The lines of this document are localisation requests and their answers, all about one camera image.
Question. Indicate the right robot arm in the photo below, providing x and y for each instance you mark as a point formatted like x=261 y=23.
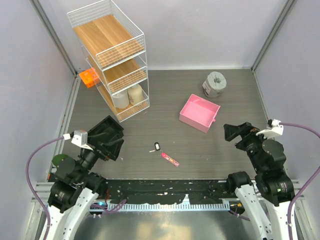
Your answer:
x=267 y=200

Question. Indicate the black key fob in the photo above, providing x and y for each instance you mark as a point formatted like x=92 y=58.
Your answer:
x=157 y=146

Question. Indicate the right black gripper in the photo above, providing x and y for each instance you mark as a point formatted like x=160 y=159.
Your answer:
x=231 y=130

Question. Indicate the white wire shelf rack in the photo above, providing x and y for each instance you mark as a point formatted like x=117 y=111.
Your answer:
x=116 y=48

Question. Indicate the grey wrapped paper roll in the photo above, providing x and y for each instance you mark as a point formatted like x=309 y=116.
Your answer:
x=214 y=84

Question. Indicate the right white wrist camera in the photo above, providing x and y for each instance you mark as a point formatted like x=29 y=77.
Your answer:
x=274 y=129

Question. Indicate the white toilet paper roll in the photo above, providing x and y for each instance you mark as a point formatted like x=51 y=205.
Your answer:
x=121 y=100

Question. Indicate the orange plastic crate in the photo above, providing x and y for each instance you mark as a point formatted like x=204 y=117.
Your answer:
x=89 y=77

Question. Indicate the cream lotion bottle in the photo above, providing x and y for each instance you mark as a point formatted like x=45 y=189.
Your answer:
x=135 y=94

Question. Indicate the green lime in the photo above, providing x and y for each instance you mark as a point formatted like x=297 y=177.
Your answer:
x=58 y=158

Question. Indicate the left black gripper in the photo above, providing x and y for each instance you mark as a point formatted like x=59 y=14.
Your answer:
x=111 y=150

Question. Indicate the white slotted cable duct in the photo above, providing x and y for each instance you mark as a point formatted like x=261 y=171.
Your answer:
x=185 y=206

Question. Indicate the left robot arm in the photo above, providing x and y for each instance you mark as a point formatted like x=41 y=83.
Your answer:
x=76 y=187

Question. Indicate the pink plastic box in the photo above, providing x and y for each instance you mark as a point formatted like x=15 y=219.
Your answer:
x=199 y=113

